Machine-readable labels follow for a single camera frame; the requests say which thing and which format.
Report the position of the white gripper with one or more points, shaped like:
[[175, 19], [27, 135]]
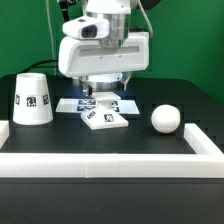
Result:
[[87, 57]]

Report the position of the white lamp base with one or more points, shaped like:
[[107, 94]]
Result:
[[103, 116]]

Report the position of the white lamp bulb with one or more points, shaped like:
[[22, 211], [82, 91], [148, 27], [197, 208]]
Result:
[[165, 118]]

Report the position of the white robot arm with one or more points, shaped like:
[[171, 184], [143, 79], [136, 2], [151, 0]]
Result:
[[118, 13]]

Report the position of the white lamp shade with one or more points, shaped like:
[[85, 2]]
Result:
[[32, 104]]

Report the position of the white marker sheet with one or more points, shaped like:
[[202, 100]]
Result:
[[80, 105]]

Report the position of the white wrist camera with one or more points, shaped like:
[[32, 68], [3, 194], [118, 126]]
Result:
[[86, 27]]

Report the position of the white fence frame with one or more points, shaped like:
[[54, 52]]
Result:
[[206, 161]]

